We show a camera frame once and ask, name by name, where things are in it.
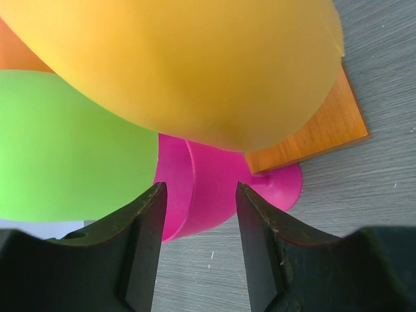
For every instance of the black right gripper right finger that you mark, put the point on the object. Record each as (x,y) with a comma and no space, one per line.
(291,266)

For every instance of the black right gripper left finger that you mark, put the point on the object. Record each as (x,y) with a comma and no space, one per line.
(109,265)

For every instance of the green plastic wine glass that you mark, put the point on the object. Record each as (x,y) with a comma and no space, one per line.
(65,158)

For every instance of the pink plastic wine glass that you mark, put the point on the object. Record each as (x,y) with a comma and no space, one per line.
(202,182)

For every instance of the gold wire glass rack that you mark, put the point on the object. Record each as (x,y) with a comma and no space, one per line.
(339,123)

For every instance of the yellow plastic wine glass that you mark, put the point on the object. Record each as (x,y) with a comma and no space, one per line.
(236,75)

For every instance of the orange plastic wine glass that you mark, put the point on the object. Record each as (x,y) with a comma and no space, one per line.
(15,55)

